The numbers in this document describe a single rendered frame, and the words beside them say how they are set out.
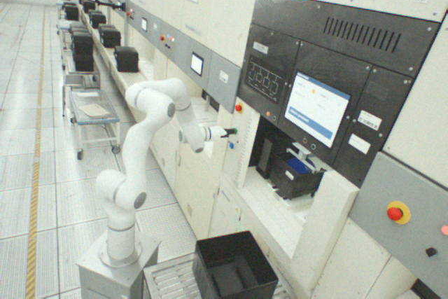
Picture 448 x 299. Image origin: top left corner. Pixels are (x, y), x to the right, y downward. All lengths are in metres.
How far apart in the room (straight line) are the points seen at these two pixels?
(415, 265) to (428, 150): 0.34
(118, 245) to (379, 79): 1.22
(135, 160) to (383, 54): 0.95
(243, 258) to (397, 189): 0.84
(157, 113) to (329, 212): 0.74
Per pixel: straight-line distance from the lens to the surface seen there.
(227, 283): 1.48
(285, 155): 1.81
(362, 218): 1.15
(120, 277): 1.48
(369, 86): 1.07
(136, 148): 1.21
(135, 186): 1.22
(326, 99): 1.18
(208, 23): 2.05
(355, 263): 1.25
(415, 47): 1.01
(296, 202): 1.80
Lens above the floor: 1.95
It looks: 27 degrees down
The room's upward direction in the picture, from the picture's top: 11 degrees clockwise
